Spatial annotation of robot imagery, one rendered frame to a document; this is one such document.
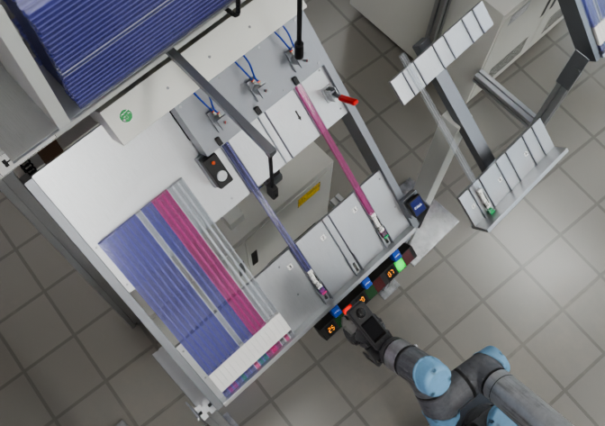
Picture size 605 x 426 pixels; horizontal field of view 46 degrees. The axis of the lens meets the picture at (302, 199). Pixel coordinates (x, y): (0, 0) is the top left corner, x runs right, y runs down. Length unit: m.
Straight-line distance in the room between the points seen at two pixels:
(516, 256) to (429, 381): 1.26
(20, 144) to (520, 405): 1.09
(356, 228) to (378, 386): 0.85
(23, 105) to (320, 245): 0.79
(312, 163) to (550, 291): 1.09
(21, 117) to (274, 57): 0.54
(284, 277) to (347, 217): 0.22
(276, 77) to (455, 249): 1.32
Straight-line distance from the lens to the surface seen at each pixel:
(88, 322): 2.67
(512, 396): 1.62
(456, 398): 1.67
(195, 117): 1.51
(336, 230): 1.80
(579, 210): 2.90
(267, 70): 1.57
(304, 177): 2.07
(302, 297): 1.80
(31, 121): 1.35
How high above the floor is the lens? 2.51
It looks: 68 degrees down
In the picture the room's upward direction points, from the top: 2 degrees clockwise
